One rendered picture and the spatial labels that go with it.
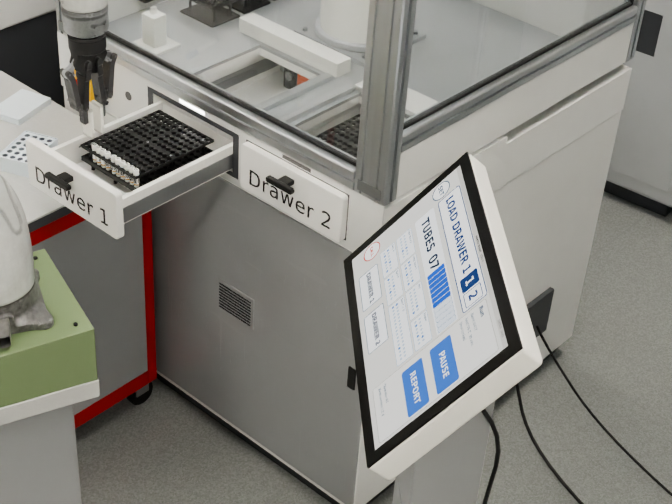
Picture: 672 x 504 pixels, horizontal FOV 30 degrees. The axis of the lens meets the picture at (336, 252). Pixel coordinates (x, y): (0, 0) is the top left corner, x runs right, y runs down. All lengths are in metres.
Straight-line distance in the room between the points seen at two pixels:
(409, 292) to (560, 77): 0.96
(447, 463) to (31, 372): 0.74
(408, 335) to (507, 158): 0.91
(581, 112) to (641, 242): 1.23
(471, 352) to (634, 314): 2.07
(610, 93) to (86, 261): 1.31
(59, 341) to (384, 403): 0.62
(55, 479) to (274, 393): 0.70
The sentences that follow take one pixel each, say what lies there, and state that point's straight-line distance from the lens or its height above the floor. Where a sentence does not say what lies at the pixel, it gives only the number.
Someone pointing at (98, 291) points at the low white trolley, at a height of 0.47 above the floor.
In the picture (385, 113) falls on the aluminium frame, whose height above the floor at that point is 1.14.
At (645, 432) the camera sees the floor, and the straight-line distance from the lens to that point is 3.49.
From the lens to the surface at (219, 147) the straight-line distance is 2.79.
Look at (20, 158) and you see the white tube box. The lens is 2.90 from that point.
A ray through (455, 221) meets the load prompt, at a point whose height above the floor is 1.16.
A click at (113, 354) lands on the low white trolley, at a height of 0.25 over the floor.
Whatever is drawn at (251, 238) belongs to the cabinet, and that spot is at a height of 0.68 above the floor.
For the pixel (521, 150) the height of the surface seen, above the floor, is 0.87.
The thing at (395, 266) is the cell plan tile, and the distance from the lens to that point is 2.13.
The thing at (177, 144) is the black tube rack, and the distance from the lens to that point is 2.72.
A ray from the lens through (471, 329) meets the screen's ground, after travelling 1.87.
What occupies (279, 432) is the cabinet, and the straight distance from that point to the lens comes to 3.08.
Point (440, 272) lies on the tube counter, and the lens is 2.01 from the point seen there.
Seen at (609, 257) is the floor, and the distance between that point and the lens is 4.10.
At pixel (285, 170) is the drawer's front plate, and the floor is 0.92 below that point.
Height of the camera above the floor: 2.31
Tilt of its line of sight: 36 degrees down
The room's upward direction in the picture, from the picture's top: 4 degrees clockwise
